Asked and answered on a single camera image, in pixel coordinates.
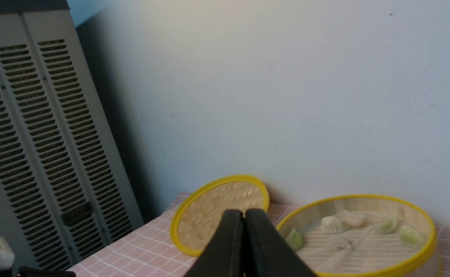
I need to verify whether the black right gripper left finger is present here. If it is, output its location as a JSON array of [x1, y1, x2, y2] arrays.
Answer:
[[185, 209, 244, 277]]

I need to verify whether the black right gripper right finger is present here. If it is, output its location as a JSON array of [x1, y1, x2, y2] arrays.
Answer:
[[245, 209, 316, 277]]

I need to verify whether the green dumpling steamer left edge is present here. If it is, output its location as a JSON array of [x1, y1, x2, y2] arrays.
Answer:
[[285, 228, 304, 251]]

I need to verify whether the yellow-rimmed woven bamboo lid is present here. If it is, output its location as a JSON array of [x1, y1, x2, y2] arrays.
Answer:
[[169, 175, 270, 257]]

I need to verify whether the white dumpling steamer back left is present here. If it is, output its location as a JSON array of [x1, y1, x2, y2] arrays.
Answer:
[[320, 216, 351, 234]]

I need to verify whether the white dumpling steamer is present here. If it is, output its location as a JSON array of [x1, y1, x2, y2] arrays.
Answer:
[[320, 216, 351, 234], [341, 209, 367, 228]]

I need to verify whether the yellow-rimmed bamboo steamer basket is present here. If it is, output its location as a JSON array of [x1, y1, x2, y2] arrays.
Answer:
[[277, 194, 443, 277]]

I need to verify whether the white dumpling steamer back middle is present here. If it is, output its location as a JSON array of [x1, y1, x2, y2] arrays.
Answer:
[[341, 209, 367, 228]]

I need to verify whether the green dumpling steamer back centre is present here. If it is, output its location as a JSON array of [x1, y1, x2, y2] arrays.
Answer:
[[373, 218, 398, 235]]

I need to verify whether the green dumpling steamer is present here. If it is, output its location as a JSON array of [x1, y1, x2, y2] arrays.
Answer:
[[373, 218, 398, 235], [398, 225, 427, 248]]

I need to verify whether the green dumpling steamer back right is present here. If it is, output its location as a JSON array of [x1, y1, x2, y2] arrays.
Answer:
[[398, 225, 427, 248]]

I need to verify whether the grey vented metal cabinet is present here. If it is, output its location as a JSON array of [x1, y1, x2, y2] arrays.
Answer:
[[0, 0, 144, 270]]

